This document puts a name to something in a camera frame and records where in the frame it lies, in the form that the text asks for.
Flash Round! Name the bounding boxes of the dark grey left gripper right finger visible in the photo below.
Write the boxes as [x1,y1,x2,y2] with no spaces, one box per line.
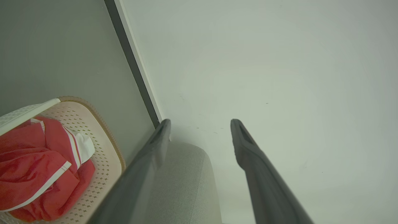
[230,119,314,224]

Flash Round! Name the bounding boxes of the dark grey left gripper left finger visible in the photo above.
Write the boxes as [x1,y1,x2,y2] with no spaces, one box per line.
[87,119,171,224]

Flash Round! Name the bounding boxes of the red jersey with white cuffs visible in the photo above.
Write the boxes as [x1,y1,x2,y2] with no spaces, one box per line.
[0,116,96,222]

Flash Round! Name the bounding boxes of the red shorts with wide white stripe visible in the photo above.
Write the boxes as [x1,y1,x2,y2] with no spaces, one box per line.
[0,148,80,212]

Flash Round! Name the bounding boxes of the grey fabric sofa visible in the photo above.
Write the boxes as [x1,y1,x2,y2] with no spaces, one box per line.
[144,142,223,224]

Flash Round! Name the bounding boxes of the cream perforated plastic laundry basket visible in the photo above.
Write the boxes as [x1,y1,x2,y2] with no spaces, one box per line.
[0,96,126,224]

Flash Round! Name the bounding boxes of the white and black baseboard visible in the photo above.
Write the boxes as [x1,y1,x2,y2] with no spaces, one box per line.
[104,0,163,128]

